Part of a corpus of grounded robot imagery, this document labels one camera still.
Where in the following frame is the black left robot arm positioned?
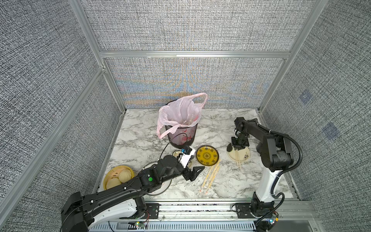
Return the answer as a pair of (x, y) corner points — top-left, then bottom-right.
(60, 155), (205, 232)

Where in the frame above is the steamed bun upper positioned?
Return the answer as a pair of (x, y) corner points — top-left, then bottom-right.
(118, 169), (133, 183)

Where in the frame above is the steamed bun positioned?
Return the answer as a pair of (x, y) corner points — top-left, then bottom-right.
(106, 177), (122, 190)
(118, 169), (133, 183)

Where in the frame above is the wrapped chopsticks pile on table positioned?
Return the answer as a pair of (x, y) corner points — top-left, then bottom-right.
(198, 160), (220, 195)

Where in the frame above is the yellow patterned black plate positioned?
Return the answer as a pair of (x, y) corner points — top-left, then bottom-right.
(196, 145), (219, 166)

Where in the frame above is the yellow steamer basket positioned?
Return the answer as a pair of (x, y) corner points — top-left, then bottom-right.
(103, 165), (135, 190)

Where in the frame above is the steamed bun lower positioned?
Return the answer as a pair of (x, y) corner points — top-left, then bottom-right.
(106, 177), (122, 190)

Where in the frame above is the black mesh trash bin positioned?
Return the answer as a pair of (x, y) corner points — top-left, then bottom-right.
(164, 100), (198, 149)

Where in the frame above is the cream small plate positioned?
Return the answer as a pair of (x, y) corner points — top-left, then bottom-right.
(173, 149), (185, 159)

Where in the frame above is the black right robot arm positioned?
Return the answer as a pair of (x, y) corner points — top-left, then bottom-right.
(227, 117), (302, 218)

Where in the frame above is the pink plastic trash bag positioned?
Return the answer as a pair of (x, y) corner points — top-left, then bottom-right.
(157, 93), (208, 139)

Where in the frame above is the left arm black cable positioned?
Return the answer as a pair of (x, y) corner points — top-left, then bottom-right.
(158, 132), (189, 161)

